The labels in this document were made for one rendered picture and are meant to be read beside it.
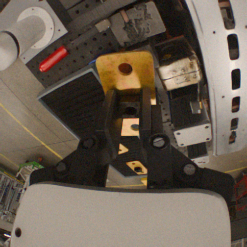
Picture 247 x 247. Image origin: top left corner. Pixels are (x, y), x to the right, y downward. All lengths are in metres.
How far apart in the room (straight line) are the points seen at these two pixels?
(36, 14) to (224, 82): 0.68
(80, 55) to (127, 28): 0.51
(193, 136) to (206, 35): 0.25
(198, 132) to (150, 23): 0.28
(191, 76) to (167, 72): 0.05
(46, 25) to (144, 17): 0.45
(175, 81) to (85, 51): 0.51
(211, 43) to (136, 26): 0.19
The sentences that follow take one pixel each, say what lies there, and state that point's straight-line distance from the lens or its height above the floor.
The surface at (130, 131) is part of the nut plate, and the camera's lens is 0.15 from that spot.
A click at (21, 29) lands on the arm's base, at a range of 0.56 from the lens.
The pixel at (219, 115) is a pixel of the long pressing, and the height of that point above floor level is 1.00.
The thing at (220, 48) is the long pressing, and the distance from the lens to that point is 0.41.
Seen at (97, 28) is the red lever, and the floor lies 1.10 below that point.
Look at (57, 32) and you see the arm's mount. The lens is 0.66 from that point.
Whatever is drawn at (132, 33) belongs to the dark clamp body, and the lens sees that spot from 0.29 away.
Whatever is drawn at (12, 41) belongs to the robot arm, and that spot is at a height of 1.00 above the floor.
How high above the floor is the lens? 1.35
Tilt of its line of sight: 40 degrees down
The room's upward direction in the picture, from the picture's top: 171 degrees counter-clockwise
